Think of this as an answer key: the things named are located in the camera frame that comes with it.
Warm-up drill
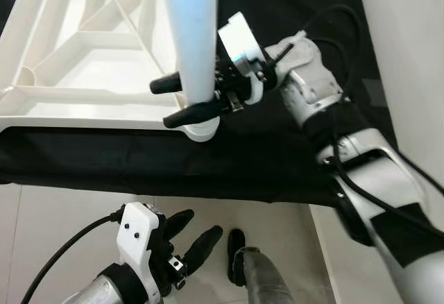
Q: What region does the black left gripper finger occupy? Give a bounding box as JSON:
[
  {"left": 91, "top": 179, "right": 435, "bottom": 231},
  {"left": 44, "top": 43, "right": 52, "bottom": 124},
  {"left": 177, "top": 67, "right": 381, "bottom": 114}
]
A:
[
  {"left": 182, "top": 225, "right": 225, "bottom": 277},
  {"left": 161, "top": 209, "right": 196, "bottom": 242}
]

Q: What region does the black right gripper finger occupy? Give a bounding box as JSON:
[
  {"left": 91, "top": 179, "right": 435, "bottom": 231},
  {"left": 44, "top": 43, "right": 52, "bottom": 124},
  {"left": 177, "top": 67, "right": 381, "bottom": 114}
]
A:
[
  {"left": 149, "top": 73, "right": 182, "bottom": 96},
  {"left": 162, "top": 101, "right": 223, "bottom": 129}
]

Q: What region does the white plastic table leg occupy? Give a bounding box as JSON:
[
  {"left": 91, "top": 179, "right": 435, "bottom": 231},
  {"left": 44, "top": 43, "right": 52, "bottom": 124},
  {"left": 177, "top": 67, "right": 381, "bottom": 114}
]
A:
[{"left": 161, "top": 0, "right": 223, "bottom": 107}]

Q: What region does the white plastic children table top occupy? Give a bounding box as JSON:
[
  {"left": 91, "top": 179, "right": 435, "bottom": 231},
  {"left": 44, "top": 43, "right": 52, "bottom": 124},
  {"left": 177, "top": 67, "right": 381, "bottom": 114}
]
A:
[{"left": 0, "top": 0, "right": 221, "bottom": 143}]

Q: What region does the silver right robot leg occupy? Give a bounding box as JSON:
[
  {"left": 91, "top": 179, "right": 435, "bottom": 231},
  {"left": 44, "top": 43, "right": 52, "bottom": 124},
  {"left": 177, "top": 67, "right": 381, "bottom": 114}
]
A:
[{"left": 228, "top": 229, "right": 296, "bottom": 304}]

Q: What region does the black cloth mat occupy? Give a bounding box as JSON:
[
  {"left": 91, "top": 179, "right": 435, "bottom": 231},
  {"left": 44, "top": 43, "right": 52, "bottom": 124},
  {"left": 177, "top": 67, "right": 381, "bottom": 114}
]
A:
[{"left": 0, "top": 0, "right": 444, "bottom": 211}]

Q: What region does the clear tape piece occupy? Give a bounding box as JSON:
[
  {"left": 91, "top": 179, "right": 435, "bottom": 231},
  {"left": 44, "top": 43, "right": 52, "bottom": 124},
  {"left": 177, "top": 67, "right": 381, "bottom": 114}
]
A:
[{"left": 366, "top": 78, "right": 391, "bottom": 107}]

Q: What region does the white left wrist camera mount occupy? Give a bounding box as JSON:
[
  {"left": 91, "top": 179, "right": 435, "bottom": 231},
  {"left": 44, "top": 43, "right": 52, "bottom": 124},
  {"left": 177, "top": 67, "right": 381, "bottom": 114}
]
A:
[{"left": 117, "top": 202, "right": 167, "bottom": 298}]

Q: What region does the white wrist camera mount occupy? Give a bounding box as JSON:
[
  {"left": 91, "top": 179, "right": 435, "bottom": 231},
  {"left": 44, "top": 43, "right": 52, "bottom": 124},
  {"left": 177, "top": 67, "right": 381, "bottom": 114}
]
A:
[
  {"left": 217, "top": 11, "right": 268, "bottom": 105},
  {"left": 117, "top": 202, "right": 167, "bottom": 298}
]

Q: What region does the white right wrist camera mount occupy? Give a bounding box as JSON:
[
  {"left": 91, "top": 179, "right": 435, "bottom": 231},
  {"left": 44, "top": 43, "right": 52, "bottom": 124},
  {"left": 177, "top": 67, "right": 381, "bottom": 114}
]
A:
[{"left": 217, "top": 11, "right": 268, "bottom": 105}]

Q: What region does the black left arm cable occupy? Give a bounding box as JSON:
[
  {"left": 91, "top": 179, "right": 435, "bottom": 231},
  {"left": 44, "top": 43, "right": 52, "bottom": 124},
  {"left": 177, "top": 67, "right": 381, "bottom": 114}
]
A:
[{"left": 21, "top": 210, "right": 127, "bottom": 304}]

